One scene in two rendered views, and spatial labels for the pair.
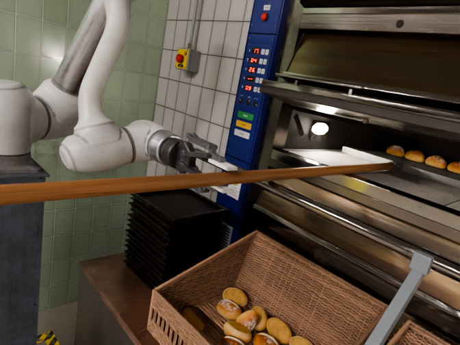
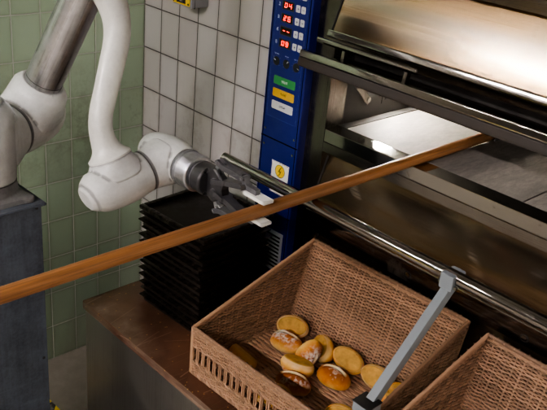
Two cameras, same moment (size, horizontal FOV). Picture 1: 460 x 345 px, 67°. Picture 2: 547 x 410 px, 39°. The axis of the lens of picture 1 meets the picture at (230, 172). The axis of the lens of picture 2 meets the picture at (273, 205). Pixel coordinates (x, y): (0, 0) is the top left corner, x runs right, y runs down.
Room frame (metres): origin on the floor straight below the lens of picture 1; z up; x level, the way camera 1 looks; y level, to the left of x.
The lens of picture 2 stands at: (-0.77, 0.00, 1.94)
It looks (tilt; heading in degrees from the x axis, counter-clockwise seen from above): 26 degrees down; 0
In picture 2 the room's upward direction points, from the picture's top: 6 degrees clockwise
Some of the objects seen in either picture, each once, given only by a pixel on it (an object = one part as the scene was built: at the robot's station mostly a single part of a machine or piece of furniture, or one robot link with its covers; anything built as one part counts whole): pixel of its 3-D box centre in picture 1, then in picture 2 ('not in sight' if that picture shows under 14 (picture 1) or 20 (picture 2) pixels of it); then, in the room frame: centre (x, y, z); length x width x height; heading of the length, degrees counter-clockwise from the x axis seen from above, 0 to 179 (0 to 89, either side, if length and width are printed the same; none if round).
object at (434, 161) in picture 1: (436, 161); not in sight; (1.79, -1.03, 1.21); 0.10 x 0.07 x 0.05; 48
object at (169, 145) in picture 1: (182, 156); (212, 182); (0.86, 0.13, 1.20); 0.09 x 0.07 x 0.08; 44
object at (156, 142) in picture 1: (167, 148); (193, 171); (0.91, 0.18, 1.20); 0.09 x 0.06 x 0.09; 134
